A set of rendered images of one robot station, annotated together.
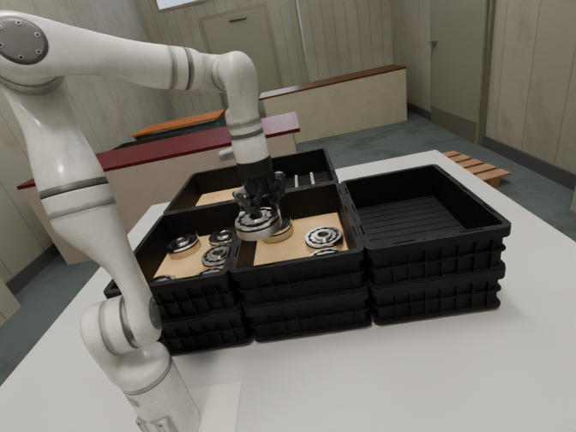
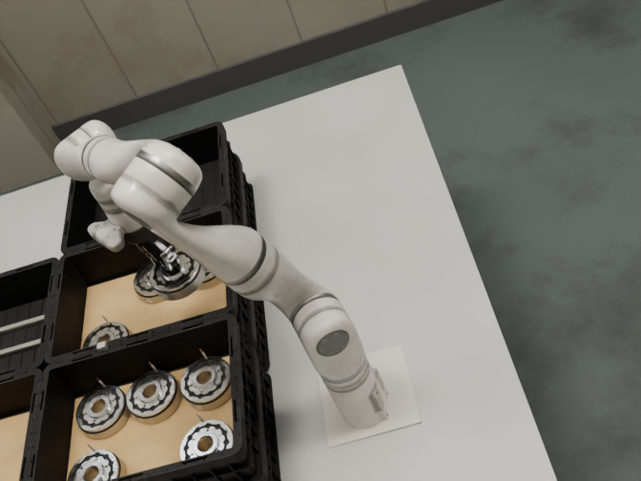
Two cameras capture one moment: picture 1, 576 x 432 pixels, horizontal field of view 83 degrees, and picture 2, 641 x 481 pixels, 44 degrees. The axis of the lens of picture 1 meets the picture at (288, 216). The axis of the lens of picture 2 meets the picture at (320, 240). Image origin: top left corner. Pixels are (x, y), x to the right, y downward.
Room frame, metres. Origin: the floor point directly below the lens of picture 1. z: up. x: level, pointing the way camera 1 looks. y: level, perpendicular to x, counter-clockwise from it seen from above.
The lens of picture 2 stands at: (0.32, 1.15, 2.04)
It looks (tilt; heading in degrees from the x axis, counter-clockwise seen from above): 45 degrees down; 274
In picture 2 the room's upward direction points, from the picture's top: 24 degrees counter-clockwise
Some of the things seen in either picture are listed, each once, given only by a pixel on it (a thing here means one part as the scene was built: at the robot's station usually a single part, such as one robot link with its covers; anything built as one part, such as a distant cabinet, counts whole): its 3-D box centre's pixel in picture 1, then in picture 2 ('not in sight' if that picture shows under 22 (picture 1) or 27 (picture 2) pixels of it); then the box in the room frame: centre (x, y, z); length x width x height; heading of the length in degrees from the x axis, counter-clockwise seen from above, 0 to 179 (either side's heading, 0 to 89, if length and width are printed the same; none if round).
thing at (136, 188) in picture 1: (183, 186); not in sight; (2.94, 0.89, 0.39); 2.33 x 0.74 x 0.79; 85
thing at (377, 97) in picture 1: (332, 105); not in sight; (5.32, -1.07, 0.38); 2.16 x 0.69 x 0.76; 85
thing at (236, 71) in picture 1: (238, 95); (102, 164); (0.68, 0.04, 1.27); 0.09 x 0.07 x 0.15; 30
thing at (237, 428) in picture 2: (189, 241); (136, 407); (0.80, 0.28, 0.92); 0.40 x 0.30 x 0.02; 174
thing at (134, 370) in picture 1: (129, 342); (329, 338); (0.43, 0.31, 0.95); 0.09 x 0.09 x 0.17; 10
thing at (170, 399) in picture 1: (163, 400); (353, 385); (0.43, 0.31, 0.79); 0.09 x 0.09 x 0.17; 74
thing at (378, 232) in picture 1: (408, 219); (155, 202); (0.74, -0.31, 0.87); 0.40 x 0.30 x 0.11; 174
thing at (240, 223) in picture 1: (256, 218); (174, 269); (0.67, 0.07, 1.01); 0.10 x 0.10 x 0.01
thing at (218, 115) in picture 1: (188, 144); not in sight; (5.07, 1.24, 0.35); 1.26 x 0.65 x 0.70; 85
